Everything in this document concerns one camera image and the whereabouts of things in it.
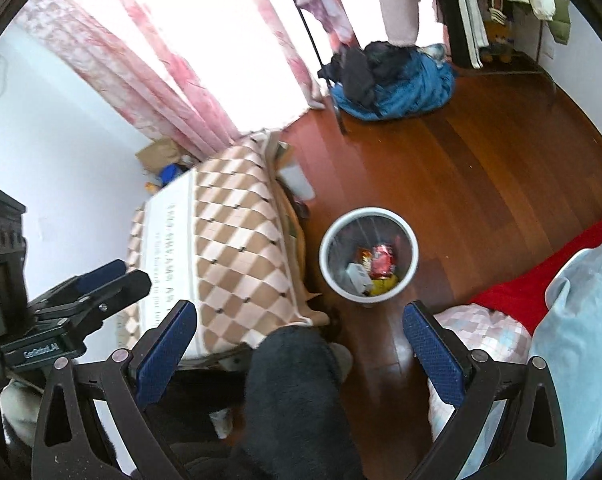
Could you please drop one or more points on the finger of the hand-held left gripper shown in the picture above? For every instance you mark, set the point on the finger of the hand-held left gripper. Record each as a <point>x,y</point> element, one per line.
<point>103,272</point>
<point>123,292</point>

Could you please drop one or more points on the white waste bin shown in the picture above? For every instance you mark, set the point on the white waste bin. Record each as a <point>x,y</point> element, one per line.
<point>346,232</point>

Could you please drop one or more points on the small blue container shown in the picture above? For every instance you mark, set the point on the small blue container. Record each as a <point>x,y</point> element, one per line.
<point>171,172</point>

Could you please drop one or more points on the yellow carton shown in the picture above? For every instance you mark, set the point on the yellow carton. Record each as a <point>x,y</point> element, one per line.
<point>383,286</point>

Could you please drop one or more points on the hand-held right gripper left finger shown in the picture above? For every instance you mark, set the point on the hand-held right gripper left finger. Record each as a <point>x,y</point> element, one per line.
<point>163,350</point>

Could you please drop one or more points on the grey slipper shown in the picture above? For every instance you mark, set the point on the grey slipper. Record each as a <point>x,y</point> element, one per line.
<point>342,360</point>

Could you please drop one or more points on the hanging black white striped garment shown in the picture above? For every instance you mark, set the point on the hanging black white striped garment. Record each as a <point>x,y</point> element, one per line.
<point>463,20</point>

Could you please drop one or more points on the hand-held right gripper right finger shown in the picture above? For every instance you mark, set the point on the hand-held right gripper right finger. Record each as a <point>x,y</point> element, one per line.
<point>433,350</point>

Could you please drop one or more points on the person's black trouser leg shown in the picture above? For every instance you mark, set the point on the person's black trouser leg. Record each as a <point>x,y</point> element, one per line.
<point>296,410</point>

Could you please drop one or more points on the pink floral curtain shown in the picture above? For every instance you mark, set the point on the pink floral curtain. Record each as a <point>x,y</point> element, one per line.
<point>156,85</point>

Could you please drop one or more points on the red soda can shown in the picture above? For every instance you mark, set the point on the red soda can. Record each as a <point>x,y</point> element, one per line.
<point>382,260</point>

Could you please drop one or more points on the hanging green jacket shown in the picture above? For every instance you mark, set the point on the hanging green jacket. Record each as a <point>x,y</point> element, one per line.
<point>560,20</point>

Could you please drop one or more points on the hanging pink trousers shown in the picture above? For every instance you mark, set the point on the hanging pink trousers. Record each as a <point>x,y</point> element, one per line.
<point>398,5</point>

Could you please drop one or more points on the hanging pink patterned garment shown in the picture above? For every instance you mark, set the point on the hanging pink patterned garment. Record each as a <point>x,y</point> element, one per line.
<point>326,0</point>

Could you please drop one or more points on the brown paper bag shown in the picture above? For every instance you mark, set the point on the brown paper bag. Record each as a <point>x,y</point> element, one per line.
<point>158,155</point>

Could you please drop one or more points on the light blue blanket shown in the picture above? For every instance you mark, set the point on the light blue blanket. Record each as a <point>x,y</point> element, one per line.
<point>581,360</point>

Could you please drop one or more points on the white paper box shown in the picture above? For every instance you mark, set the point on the white paper box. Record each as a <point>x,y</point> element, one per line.
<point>357,276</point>

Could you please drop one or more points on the red blanket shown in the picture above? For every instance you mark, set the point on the red blanket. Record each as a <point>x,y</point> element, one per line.
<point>526,285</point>

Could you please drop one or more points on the grey flat board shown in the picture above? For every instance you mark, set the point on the grey flat board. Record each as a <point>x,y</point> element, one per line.
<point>298,182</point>

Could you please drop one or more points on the black clothes pile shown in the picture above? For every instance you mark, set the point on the black clothes pile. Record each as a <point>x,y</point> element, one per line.
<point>356,70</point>

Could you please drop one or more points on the checkered brown tablecloth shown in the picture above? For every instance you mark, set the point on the checkered brown tablecloth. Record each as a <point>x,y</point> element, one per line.
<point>231,240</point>

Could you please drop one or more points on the brown teddy bear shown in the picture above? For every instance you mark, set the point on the brown teddy bear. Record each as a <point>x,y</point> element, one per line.
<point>498,40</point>

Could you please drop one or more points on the black clothes rack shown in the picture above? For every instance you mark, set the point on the black clothes rack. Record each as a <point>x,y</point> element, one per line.
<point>326,85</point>

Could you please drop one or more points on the blue cloth pile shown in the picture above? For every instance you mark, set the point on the blue cloth pile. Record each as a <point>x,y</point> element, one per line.
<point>411,90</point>

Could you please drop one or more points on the pink checkered pillow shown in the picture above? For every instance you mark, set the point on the pink checkered pillow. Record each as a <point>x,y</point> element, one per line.
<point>471,335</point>

